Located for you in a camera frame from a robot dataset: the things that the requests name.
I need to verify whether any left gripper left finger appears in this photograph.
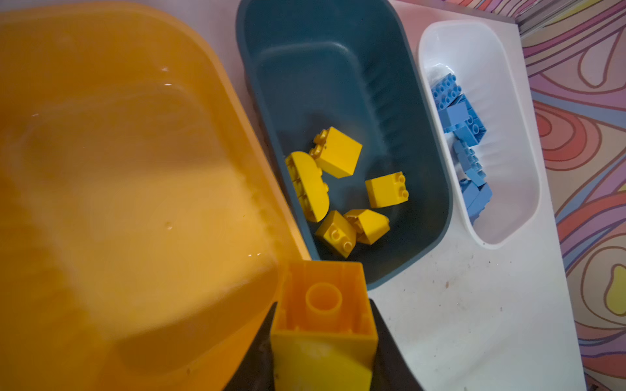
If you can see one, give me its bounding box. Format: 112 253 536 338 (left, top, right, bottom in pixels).
223 302 277 390

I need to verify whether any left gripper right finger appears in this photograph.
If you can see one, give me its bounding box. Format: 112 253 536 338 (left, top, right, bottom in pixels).
369 299 424 391

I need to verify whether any yellow lego cluster block two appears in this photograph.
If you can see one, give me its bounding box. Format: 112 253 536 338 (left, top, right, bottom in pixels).
270 261 378 390

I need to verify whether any yellow lego cluster block three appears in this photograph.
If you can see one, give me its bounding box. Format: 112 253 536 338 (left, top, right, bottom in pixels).
344 210 391 245

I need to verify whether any yellow sloped lego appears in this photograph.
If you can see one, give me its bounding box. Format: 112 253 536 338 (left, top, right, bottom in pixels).
285 152 330 223

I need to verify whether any blue lego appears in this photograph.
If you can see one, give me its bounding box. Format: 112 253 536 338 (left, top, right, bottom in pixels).
459 179 492 225
438 94 487 147
431 73 462 111
453 139 487 187

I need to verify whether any small yellow lego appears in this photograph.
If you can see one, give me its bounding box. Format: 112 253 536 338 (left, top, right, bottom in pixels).
315 210 356 259

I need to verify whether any yellow lego cluster block one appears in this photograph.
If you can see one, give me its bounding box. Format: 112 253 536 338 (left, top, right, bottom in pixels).
365 171 409 209

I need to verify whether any yellow plastic bin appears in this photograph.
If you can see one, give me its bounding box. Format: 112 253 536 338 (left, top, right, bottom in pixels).
1 2 307 390

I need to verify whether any dark teal plastic bin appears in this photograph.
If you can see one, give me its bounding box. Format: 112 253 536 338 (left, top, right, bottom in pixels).
236 1 453 288

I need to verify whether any white plastic bin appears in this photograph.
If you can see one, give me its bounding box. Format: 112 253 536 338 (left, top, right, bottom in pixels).
416 21 541 249

